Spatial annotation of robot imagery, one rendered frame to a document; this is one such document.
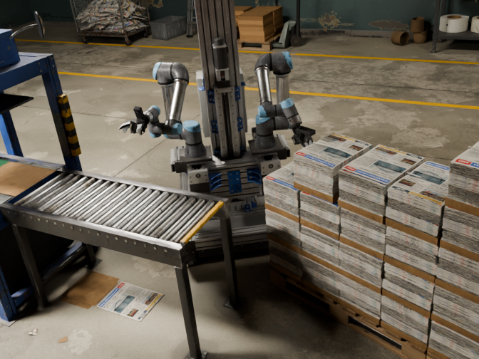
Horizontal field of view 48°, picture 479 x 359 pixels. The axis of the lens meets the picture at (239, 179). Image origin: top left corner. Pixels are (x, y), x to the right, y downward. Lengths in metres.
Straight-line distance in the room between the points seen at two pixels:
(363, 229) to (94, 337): 1.82
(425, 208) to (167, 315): 1.83
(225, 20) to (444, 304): 2.14
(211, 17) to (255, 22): 5.64
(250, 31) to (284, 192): 6.27
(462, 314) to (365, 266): 0.56
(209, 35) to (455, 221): 1.95
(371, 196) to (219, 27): 1.53
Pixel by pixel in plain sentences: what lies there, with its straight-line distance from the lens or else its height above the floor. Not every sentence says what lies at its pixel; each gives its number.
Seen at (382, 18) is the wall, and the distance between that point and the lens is 9.63.
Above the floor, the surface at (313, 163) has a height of 1.05.
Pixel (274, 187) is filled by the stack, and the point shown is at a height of 0.79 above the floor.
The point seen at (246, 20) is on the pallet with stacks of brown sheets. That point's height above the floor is 0.49.
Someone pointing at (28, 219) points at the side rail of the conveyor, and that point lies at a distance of 3.51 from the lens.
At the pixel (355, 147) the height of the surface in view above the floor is 1.06.
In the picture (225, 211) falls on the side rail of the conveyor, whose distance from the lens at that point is 3.18.
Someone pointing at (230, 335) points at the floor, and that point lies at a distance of 3.43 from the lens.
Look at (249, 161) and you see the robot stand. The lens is 3.76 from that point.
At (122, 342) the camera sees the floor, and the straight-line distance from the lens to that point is 3.55.
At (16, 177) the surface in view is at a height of 0.80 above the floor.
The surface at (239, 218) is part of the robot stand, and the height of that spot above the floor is 0.21.
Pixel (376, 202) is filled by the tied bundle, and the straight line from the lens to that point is 2.82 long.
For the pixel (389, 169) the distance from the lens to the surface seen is 2.88.
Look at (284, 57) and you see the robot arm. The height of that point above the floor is 1.44.
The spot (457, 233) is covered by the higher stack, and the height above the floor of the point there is 0.94.
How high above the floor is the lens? 2.40
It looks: 28 degrees down
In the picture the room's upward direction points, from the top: 5 degrees counter-clockwise
